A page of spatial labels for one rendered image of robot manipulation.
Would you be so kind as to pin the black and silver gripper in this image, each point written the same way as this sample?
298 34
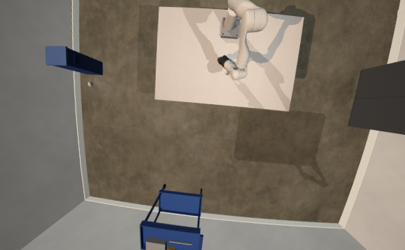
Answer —
224 61

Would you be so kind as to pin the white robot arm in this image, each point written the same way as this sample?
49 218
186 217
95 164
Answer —
253 20

